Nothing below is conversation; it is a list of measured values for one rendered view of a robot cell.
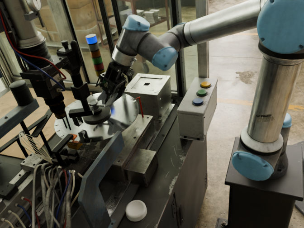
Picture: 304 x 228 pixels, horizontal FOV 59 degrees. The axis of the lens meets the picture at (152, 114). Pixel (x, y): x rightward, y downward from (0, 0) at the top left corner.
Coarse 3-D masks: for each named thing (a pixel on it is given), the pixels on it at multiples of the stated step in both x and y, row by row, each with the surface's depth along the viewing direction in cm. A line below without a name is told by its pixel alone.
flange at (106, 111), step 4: (100, 108) 103; (104, 108) 105; (108, 108) 105; (96, 112) 102; (100, 112) 103; (104, 112) 103; (108, 112) 103; (84, 116) 103; (88, 116) 102; (92, 116) 102; (96, 116) 102; (100, 116) 101; (104, 116) 101; (108, 116) 102; (84, 120) 102; (88, 120) 100; (92, 120) 100; (96, 120) 100; (100, 120) 100
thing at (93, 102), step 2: (96, 100) 103; (90, 102) 102; (92, 102) 102; (94, 102) 102; (96, 102) 102; (90, 104) 101; (92, 104) 101; (94, 104) 101; (96, 104) 101; (98, 104) 101; (100, 104) 101; (102, 104) 100; (104, 104) 100; (90, 106) 101; (92, 106) 101; (94, 106) 101; (96, 106) 102; (98, 106) 102; (100, 106) 101; (102, 106) 100; (104, 106) 100; (94, 108) 101; (96, 108) 102; (98, 108) 103; (94, 110) 102
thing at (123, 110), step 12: (96, 96) 116; (72, 108) 111; (120, 108) 106; (132, 108) 105; (60, 120) 105; (72, 120) 103; (108, 120) 100; (120, 120) 99; (132, 120) 98; (60, 132) 98; (72, 132) 97; (84, 132) 96; (96, 132) 95; (108, 132) 95
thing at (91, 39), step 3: (87, 36) 117; (90, 36) 117; (93, 36) 116; (87, 39) 117; (90, 39) 116; (93, 39) 117; (96, 39) 118; (87, 42) 118; (90, 42) 117; (93, 42) 117; (96, 42) 118
